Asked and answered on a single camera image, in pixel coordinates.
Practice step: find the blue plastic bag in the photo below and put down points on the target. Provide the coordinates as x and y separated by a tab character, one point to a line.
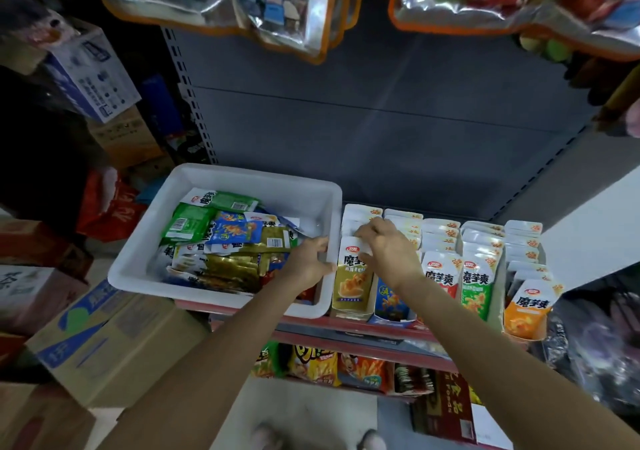
152	190

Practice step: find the dark red white-label carton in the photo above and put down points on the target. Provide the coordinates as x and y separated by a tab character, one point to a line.
445	410

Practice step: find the pile of snack packets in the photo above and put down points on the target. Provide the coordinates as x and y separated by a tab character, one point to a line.
215	235

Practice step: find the gold display box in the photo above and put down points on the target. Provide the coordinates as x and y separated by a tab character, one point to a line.
350	315

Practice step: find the orange display box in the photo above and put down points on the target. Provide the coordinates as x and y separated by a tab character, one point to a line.
550	275

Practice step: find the person's right hand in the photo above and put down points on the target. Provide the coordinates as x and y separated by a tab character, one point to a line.
392	253

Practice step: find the blue display box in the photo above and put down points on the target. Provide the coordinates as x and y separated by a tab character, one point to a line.
405	215

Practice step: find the white plastic bin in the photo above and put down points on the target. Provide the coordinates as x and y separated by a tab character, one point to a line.
135	260

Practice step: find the row of orange chip bags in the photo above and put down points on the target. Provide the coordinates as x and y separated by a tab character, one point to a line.
330	367

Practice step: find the person's left shoe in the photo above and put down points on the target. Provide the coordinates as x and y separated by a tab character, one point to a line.
267	437

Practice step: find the blue print cardboard carton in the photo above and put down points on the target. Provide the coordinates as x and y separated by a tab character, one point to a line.
110	345

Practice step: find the hanging yellow green snack bags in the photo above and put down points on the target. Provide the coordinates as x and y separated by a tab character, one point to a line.
590	75

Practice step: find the person's shoe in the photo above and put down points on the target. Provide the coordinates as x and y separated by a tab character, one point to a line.
372	440
267	437

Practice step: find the person's left hand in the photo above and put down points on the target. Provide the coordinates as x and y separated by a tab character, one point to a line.
305	265

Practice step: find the blue snack packet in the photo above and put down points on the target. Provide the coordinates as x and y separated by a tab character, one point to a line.
390	305

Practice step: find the pale printed carton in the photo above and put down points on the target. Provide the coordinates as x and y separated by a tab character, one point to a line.
40	300

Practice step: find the black plastic wrapped bundle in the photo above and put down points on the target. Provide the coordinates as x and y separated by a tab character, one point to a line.
600	350

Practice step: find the person's left forearm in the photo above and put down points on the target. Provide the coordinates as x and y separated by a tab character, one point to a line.
200	370

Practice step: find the person's right forearm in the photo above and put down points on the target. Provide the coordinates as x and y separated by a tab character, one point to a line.
520	375

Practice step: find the red yellow carton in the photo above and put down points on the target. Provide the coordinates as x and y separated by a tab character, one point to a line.
10	348

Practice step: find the orange trimmed colourful candy bag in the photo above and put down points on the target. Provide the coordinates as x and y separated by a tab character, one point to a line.
500	0

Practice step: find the person's right shoe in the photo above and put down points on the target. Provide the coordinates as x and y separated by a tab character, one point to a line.
372	440

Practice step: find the white blue carton box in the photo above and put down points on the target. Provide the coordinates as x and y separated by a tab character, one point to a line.
95	75

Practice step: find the red plastic bag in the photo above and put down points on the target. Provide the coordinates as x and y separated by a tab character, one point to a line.
110	210

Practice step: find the green display box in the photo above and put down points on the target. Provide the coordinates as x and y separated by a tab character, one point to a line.
498	300

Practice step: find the plain brown cardboard carton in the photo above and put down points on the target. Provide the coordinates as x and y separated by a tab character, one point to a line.
128	137

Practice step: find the red display box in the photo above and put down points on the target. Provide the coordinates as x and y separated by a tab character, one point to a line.
440	227

